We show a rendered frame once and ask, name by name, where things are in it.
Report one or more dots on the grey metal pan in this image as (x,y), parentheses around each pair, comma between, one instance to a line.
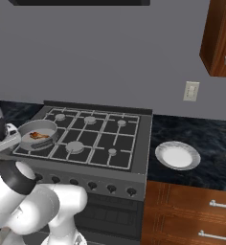
(48,129)

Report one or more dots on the brown wooden wall cupboard door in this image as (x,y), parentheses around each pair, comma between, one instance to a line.
(218,38)

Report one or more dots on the brown wooden drawer front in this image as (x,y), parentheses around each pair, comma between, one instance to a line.
(182,197)
(175,231)

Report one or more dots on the brown piece of meat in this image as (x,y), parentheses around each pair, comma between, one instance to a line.
(38,135)

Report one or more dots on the white round plate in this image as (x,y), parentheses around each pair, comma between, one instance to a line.
(177,156)

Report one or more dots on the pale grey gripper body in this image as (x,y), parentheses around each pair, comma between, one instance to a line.
(10,142)

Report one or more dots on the dark oven door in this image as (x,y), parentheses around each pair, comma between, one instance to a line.
(115,217)

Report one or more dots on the beige wall outlet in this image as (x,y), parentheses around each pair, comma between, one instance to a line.
(191,91)

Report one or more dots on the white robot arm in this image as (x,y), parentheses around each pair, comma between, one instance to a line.
(28,207)

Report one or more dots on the black stove knob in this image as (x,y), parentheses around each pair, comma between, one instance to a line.
(38,176)
(131,191)
(92,185)
(56,179)
(111,188)
(74,182)

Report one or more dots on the grey gas stove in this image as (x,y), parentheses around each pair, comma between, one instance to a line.
(95,140)

